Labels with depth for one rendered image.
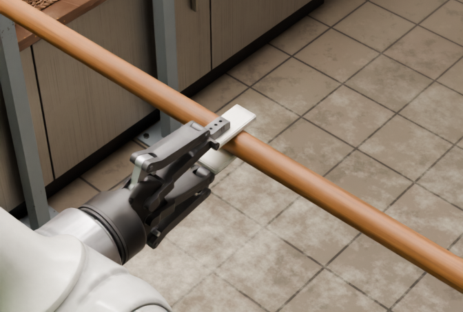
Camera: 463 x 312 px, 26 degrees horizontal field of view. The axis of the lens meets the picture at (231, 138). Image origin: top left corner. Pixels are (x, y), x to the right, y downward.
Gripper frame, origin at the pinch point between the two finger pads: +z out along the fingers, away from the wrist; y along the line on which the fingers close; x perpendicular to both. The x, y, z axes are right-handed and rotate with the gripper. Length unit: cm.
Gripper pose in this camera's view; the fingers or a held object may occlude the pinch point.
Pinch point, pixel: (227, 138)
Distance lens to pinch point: 114.2
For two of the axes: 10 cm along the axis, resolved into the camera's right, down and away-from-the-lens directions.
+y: -0.1, 7.3, 6.9
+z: 6.6, -5.1, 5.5
